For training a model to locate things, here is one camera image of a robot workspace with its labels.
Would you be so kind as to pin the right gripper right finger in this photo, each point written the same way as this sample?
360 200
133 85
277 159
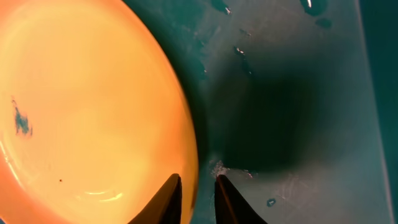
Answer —
230 205

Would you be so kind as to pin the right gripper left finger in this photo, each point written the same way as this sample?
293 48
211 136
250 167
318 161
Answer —
165 207

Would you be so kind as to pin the yellow-green plate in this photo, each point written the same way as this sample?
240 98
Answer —
93 117

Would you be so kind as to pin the teal plastic tray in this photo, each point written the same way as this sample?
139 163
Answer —
291 100

